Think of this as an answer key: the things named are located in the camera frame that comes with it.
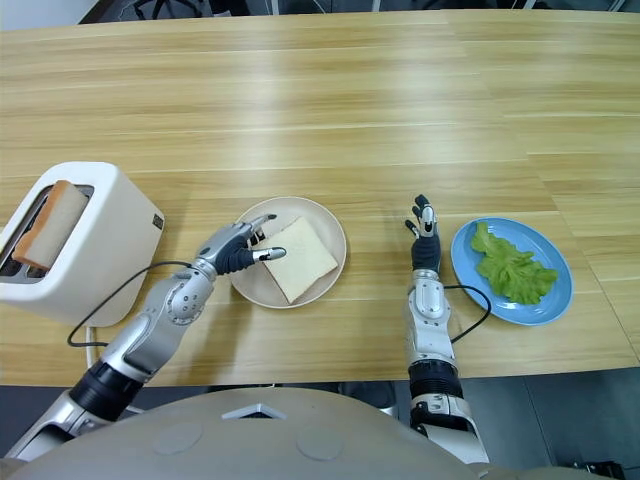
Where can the beige plate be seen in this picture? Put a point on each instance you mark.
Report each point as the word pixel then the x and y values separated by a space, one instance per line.
pixel 320 220

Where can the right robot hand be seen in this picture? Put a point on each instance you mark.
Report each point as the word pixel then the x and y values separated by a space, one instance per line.
pixel 426 245

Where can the bread slice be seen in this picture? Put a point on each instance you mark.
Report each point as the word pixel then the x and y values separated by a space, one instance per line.
pixel 50 225
pixel 300 260

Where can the blue plate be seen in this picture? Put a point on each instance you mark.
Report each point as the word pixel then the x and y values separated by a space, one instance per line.
pixel 540 310

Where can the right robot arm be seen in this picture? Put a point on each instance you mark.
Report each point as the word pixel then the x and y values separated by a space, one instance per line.
pixel 434 350

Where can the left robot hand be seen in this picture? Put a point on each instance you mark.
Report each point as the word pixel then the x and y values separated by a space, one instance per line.
pixel 227 247

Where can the cream toaster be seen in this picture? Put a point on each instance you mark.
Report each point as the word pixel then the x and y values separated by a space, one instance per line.
pixel 85 250

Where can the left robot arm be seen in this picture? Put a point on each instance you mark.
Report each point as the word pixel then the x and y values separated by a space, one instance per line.
pixel 150 340

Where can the green lettuce leaf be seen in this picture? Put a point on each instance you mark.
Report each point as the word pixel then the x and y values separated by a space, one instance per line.
pixel 510 270

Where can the robot body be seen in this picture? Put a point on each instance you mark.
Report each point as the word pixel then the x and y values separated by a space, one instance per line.
pixel 260 440

